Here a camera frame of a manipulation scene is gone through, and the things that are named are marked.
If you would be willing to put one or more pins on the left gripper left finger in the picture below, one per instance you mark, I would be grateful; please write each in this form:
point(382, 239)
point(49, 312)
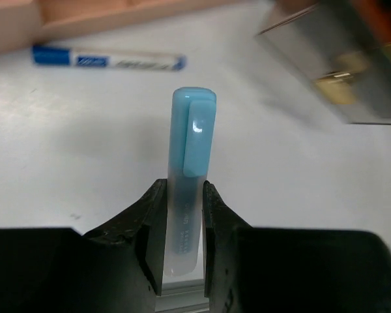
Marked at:
point(115, 267)

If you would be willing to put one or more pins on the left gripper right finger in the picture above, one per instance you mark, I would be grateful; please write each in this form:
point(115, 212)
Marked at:
point(249, 269)

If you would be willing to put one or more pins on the blue cap highlighter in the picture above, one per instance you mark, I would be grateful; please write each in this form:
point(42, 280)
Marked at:
point(193, 115)

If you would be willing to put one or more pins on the blue white marker pen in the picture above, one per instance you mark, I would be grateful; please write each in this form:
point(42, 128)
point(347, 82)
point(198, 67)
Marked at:
point(81, 57)

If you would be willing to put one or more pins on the pink plastic file organizer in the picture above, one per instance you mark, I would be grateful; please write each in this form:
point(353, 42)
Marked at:
point(23, 23)

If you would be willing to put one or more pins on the aluminium rail frame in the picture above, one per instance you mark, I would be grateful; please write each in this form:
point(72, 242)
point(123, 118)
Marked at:
point(193, 300)

